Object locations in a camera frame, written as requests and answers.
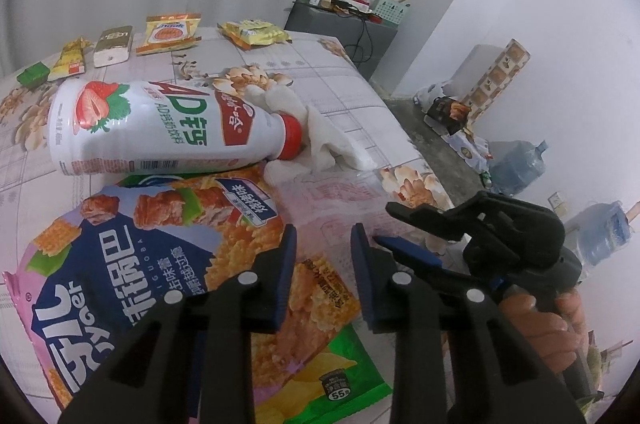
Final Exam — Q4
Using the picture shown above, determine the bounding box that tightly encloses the floral tablecloth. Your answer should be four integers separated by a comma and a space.
0, 27, 456, 424

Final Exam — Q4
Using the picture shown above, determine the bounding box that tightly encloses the white plastic bag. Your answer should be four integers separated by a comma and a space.
415, 82, 451, 107

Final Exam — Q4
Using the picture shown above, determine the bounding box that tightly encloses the purple snack bag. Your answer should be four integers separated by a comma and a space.
2, 174, 361, 410

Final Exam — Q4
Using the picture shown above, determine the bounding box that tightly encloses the small green packet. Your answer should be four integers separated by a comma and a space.
16, 62, 50, 86

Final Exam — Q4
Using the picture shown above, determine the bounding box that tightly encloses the grey cabinet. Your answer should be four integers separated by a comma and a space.
284, 0, 398, 82

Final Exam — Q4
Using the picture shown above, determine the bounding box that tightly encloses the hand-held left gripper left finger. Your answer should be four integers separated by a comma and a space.
59, 223, 298, 424

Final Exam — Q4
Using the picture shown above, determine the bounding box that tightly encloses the black snack box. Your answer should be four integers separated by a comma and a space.
425, 97, 473, 136

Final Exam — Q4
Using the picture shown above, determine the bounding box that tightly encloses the person's right hand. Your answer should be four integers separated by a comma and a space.
500, 291, 584, 375

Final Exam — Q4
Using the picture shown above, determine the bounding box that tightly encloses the green chip bag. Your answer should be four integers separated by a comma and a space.
250, 320, 393, 424

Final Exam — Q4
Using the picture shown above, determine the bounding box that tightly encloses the green storage basket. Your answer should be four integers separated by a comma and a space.
372, 0, 414, 24

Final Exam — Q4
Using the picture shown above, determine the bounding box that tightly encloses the white tissue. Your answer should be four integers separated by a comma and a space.
240, 84, 376, 170

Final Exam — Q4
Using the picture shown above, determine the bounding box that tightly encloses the white brown snack box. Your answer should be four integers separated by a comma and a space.
93, 25, 135, 68

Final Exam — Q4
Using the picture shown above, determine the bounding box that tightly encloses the blue water jug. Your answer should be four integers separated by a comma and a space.
487, 140, 550, 197
567, 200, 632, 266

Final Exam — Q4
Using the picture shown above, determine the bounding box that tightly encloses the white strawberry drink bottle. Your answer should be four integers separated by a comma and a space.
47, 80, 305, 176

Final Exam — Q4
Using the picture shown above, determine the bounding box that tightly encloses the clear pink-printed plastic bag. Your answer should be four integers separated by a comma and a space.
264, 161, 401, 250

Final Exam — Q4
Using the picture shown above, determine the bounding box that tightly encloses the yellow red snack packet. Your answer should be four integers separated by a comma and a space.
48, 37, 87, 81

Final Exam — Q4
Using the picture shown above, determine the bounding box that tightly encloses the orange snack packet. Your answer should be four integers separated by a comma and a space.
136, 13, 202, 56

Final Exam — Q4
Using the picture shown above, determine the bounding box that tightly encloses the black cable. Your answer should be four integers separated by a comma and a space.
349, 12, 376, 65

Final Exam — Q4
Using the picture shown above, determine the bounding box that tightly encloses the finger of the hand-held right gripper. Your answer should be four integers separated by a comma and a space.
375, 237, 501, 297
386, 191, 501, 240

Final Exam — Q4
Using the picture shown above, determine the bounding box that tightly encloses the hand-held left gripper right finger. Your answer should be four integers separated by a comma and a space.
350, 223, 586, 424

